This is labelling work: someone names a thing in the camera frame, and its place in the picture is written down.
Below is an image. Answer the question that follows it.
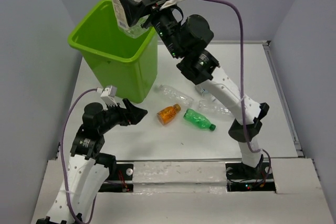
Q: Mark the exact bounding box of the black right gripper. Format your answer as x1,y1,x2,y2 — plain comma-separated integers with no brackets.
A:
120,0,185,59

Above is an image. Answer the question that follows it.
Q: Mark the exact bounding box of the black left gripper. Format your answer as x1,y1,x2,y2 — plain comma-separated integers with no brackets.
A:
98,98,148,133

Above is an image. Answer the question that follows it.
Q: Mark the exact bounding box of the small orange juice bottle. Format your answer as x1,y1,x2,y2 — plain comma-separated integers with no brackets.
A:
156,104,181,125

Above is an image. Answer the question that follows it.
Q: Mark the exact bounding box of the green plastic bottle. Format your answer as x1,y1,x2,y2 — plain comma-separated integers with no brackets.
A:
183,108,216,131

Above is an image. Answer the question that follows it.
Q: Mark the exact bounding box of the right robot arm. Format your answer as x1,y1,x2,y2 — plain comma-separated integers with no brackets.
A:
119,0,269,178

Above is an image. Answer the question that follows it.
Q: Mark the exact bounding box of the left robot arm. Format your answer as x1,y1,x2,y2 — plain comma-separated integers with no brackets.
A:
37,99,148,223

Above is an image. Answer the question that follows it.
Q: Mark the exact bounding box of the green plastic bin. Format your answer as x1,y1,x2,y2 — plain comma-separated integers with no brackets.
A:
68,0,158,103

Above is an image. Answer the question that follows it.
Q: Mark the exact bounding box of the clear crushed bottle near bin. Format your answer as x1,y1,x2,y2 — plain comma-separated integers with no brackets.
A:
154,84,194,108

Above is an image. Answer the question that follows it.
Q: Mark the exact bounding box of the clear bottle green white label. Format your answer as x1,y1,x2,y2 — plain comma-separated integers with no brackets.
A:
195,84,216,102

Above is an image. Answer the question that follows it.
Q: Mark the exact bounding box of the clear crushed bottle centre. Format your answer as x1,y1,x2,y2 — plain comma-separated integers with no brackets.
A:
198,100,234,118

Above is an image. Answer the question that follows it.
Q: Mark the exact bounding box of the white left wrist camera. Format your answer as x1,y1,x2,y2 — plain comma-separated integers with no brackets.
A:
96,86,118,106

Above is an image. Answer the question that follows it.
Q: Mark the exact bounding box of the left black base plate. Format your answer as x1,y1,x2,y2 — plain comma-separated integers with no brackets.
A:
99,163,134,193

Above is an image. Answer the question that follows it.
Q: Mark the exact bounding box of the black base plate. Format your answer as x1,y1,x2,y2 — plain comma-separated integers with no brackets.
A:
225,162,276,193
99,163,134,193

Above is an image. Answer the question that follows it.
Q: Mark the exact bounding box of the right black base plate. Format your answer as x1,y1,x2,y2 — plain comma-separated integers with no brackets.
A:
225,162,276,193

